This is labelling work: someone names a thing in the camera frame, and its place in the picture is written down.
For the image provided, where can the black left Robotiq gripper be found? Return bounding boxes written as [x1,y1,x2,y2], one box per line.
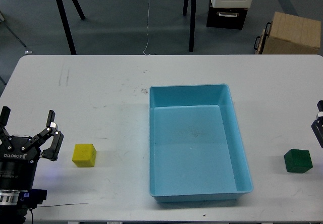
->
[1,106,64,190]

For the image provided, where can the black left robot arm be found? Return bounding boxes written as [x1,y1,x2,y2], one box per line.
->
[1,106,64,223]

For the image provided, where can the black drawer cabinet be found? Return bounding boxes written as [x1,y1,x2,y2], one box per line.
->
[206,1,248,30]

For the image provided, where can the green block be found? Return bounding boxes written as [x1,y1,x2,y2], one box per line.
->
[284,149,313,174]

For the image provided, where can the white hanging cord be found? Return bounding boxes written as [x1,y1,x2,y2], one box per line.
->
[137,0,153,56]

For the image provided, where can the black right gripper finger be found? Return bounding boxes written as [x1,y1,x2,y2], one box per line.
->
[311,100,323,148]

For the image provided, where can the black table legs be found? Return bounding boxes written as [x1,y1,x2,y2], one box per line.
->
[51,0,86,55]
[182,0,197,52]

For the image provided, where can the black right table legs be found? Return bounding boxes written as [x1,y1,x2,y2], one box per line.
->
[182,0,197,52]

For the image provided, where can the yellow block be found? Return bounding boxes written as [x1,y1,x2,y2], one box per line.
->
[72,144,97,167]

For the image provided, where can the light blue plastic box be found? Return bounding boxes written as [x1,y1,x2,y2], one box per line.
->
[149,84,253,203]

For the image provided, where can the black left table legs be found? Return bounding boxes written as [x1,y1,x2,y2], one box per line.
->
[51,0,86,55]

